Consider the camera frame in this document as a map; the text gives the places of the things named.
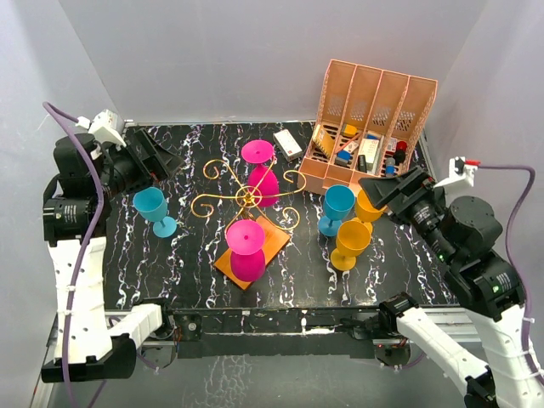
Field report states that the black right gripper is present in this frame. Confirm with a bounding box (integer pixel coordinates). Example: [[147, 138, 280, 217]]
[[357, 165, 456, 264]]

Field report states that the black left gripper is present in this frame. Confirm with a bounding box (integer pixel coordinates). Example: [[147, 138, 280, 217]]
[[93, 129, 184, 199]]

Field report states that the yellow wine glass front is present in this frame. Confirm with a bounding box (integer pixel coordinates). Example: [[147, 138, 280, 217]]
[[354, 190, 387, 234]]

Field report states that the yellow wine glass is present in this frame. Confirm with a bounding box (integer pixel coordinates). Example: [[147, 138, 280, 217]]
[[330, 220, 371, 271], [354, 190, 387, 234]]

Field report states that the light blue wine glass back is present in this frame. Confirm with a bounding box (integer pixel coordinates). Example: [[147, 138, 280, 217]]
[[133, 187, 177, 238]]

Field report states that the blue wine glass front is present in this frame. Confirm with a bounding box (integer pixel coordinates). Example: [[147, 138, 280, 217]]
[[318, 184, 355, 237]]

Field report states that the yellow wine glass back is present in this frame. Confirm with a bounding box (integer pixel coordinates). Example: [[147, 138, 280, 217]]
[[330, 220, 371, 271]]

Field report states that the magenta wine glass back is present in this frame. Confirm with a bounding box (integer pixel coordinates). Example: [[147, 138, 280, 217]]
[[241, 139, 280, 208]]

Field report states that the magenta wine glass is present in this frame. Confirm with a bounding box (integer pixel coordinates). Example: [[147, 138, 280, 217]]
[[226, 219, 266, 282], [241, 139, 280, 208]]

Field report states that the magenta wine glass front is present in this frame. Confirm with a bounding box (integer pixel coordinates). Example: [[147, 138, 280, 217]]
[[226, 219, 266, 282]]

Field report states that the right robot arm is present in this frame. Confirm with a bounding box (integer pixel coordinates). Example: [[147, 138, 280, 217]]
[[360, 157, 543, 407]]

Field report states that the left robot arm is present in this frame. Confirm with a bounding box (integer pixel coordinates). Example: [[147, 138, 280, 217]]
[[41, 127, 182, 383]]

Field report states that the wooden rack base board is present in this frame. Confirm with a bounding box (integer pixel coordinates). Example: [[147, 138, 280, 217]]
[[214, 216, 290, 290]]

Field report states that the white carton in organizer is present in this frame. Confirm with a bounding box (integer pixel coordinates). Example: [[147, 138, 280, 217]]
[[357, 136, 383, 174]]

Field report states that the orange block in organizer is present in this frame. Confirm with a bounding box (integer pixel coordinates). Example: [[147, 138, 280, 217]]
[[342, 123, 358, 138]]

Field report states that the pink desk file organizer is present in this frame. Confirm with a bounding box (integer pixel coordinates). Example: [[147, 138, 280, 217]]
[[299, 59, 439, 195]]

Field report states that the white small box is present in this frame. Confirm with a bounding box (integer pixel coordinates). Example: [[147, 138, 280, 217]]
[[273, 129, 303, 162]]

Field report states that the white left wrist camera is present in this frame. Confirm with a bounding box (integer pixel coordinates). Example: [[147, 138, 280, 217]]
[[76, 109, 127, 147]]

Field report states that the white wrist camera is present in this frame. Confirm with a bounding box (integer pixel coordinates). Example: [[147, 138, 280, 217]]
[[433, 156, 481, 194], [76, 109, 127, 147]]

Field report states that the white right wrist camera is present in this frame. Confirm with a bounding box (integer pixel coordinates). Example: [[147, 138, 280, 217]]
[[433, 156, 481, 194]]

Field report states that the gold wire wine glass rack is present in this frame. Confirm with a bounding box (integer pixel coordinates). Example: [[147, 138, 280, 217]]
[[190, 159, 307, 232]]

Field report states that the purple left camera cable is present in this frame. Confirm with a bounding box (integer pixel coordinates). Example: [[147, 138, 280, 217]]
[[42, 101, 107, 408]]

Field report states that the purple camera cable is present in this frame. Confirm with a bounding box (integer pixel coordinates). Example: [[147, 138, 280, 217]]
[[475, 163, 544, 379], [42, 101, 107, 408]]

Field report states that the black mounting rail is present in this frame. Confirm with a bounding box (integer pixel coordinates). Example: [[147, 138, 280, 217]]
[[173, 306, 377, 359]]

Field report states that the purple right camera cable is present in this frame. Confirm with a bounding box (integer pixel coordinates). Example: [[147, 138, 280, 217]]
[[475, 163, 544, 379]]

